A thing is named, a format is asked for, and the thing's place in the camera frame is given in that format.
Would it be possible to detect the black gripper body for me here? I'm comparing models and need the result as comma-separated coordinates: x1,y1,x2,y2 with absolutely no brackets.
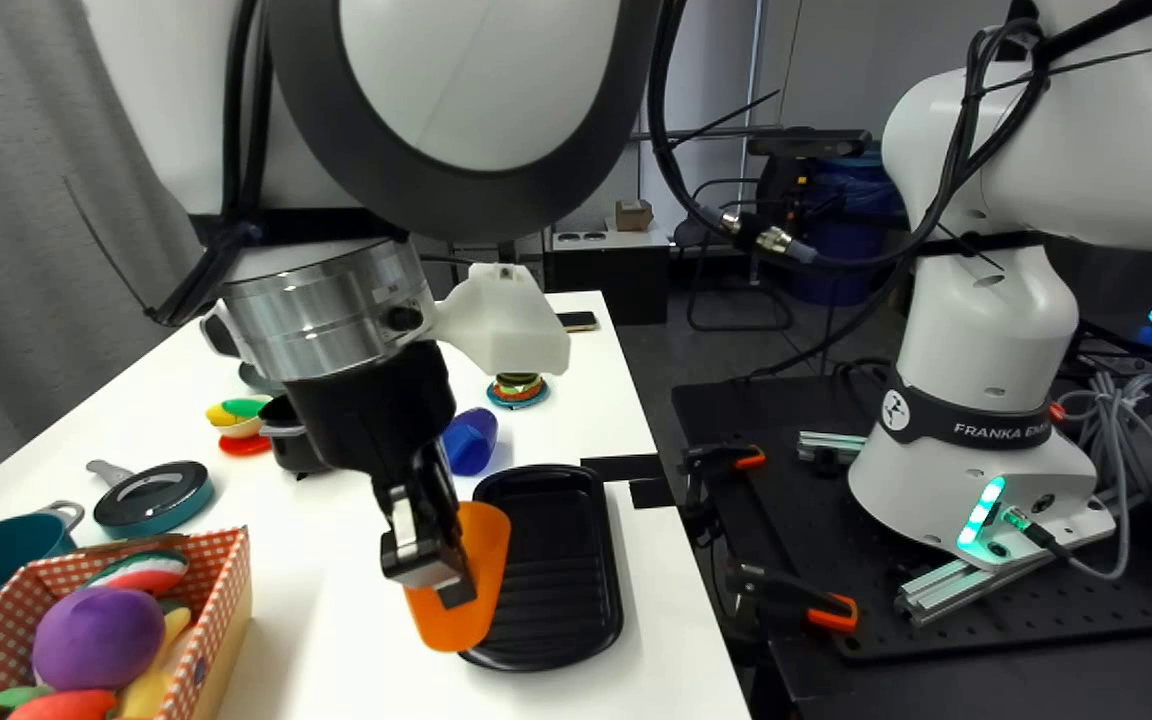
283,336,467,517

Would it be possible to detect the translucent orange plastic cup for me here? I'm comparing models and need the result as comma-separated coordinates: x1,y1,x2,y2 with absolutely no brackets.
405,496,515,654

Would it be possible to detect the blue plastic cup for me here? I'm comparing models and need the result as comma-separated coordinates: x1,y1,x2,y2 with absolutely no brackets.
437,404,502,478

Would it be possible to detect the black ridged oven tray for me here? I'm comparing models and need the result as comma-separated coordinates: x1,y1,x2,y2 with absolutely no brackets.
456,460,630,676

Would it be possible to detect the black toy pot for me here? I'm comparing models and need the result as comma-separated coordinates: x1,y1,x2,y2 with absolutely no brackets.
256,391,340,478

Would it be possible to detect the green toy food slice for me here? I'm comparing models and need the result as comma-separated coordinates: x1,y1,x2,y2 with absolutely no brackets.
215,391,274,423

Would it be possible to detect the red toy food slice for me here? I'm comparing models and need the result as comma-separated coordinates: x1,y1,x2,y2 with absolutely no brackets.
215,429,275,460

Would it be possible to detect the small teal saucer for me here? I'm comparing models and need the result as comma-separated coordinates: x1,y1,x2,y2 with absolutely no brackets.
483,376,557,412

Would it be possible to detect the red patterned cardboard basket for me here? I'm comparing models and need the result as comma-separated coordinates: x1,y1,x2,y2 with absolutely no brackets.
0,524,256,720

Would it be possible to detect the teal toy frying pan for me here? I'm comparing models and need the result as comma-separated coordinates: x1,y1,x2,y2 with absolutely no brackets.
84,454,220,544

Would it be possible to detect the low black desk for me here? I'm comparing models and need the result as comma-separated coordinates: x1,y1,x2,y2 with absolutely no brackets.
546,228,675,328

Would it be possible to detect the red white plush toy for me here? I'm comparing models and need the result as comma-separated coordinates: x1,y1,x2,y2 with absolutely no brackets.
90,552,197,609

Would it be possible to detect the yellow plush toy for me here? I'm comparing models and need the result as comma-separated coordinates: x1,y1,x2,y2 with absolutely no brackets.
112,605,197,720

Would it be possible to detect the black orange bar clamp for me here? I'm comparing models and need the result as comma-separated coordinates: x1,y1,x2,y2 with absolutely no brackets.
731,565,866,639
684,439,772,487

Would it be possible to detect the small cardboard box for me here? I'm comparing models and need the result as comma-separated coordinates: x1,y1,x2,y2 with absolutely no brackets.
612,194,655,234

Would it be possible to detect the purple plush ball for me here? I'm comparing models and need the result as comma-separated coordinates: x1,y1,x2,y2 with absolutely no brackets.
28,583,170,691

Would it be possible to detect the black perforated mounting board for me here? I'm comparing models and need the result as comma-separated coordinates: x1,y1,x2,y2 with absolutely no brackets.
670,370,1152,666

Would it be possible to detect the black mesh chair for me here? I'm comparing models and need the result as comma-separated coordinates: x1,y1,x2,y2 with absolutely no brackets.
671,174,799,336

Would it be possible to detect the grey curtain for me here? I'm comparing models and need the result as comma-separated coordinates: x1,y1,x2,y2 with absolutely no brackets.
0,0,213,509

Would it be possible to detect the black background equipment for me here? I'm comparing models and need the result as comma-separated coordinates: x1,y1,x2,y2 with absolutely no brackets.
748,126,873,256

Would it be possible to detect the blue plastic barrel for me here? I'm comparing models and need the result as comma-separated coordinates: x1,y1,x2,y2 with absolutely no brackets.
788,139,914,309

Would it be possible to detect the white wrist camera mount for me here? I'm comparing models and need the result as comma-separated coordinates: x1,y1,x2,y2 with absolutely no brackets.
433,259,576,381

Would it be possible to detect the short aluminium rail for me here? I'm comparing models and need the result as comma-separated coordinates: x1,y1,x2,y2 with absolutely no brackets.
798,423,873,468

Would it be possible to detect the long aluminium rail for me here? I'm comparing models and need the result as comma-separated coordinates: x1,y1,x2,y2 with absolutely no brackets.
892,512,1124,632

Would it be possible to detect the grey cable bundle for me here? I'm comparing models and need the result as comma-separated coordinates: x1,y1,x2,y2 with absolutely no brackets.
1050,370,1152,583

